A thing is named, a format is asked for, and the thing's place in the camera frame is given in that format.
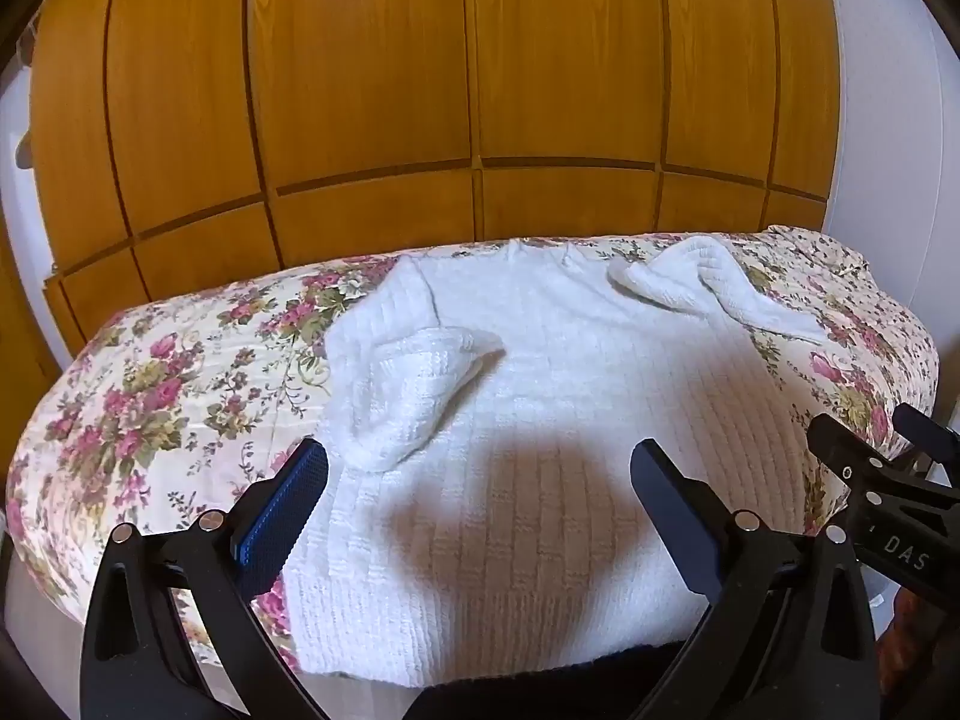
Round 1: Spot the floral bedspread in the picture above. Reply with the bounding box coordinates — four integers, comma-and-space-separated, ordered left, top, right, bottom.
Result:
4, 225, 943, 680

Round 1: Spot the person in red clothing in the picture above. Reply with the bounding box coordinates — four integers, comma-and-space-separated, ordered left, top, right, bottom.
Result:
874, 585, 960, 720

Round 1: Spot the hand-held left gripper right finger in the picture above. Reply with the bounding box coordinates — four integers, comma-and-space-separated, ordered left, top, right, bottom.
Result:
630, 439, 883, 720

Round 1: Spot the wooden wardrobe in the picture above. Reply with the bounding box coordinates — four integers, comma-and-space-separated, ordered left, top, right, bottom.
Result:
28, 0, 842, 355

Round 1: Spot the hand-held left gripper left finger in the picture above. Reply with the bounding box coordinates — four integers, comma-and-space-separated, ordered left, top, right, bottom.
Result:
79, 436, 332, 720

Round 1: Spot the black fuzzy cloth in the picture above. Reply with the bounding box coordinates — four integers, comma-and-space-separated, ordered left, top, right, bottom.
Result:
401, 637, 702, 720

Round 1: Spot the white knitted sweater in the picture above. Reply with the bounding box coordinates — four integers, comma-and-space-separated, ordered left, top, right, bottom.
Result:
281, 235, 827, 692

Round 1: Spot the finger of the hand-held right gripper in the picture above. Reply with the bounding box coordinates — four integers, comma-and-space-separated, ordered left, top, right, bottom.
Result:
891, 403, 960, 466
808, 412, 887, 515

